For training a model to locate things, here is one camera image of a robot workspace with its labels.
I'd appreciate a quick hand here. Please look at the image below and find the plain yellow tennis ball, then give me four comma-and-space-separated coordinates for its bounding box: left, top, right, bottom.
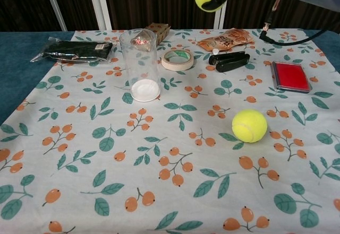
231, 109, 268, 144

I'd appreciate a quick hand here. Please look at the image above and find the orange snack pouch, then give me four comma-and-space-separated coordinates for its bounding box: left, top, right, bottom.
197, 28, 255, 54

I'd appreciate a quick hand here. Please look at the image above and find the black stapler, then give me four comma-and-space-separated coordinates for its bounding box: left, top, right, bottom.
208, 50, 251, 73

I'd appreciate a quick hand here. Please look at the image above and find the brown cardboard box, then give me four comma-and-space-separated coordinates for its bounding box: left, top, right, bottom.
145, 22, 171, 46

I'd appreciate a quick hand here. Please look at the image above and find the beige masking tape roll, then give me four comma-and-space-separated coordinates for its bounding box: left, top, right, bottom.
161, 49, 194, 72

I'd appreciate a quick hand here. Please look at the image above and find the crinkled foil candy wrapper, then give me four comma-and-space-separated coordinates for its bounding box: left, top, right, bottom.
130, 29, 152, 52

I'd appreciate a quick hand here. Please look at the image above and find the red ink stamp pad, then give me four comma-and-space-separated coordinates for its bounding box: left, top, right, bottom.
271, 60, 313, 94

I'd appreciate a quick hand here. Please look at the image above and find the transparent plastic cylinder container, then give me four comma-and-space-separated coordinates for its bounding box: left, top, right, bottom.
118, 28, 162, 103

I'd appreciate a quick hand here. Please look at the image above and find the floral leaf berry tablecloth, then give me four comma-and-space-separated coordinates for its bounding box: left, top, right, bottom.
0, 28, 340, 234

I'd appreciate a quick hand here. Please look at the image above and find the black item in clear bag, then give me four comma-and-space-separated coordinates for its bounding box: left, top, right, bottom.
30, 36, 114, 64

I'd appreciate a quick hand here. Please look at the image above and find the teal table cover cloth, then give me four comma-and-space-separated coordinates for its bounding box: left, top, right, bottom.
0, 29, 340, 126

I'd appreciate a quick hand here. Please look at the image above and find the white metal frame post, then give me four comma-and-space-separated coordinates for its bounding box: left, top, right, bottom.
213, 0, 230, 30
41, 0, 67, 32
86, 0, 113, 30

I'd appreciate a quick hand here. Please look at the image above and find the black cable with plug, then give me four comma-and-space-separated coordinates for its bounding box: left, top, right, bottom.
259, 0, 333, 46

